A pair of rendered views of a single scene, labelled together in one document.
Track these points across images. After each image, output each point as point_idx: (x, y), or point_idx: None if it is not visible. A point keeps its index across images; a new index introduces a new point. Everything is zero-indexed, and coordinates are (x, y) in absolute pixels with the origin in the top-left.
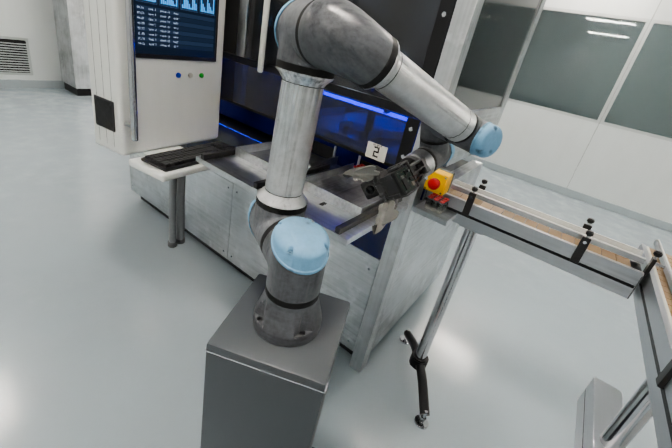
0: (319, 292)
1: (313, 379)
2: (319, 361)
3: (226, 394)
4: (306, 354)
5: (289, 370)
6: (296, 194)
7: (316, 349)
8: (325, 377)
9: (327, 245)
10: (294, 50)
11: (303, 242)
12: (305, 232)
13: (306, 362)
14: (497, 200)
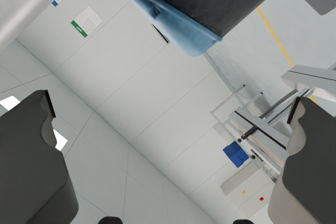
0: None
1: (310, 5)
2: None
3: None
4: None
5: None
6: None
7: None
8: (323, 11)
9: (195, 55)
10: None
11: (170, 40)
12: (161, 30)
13: None
14: None
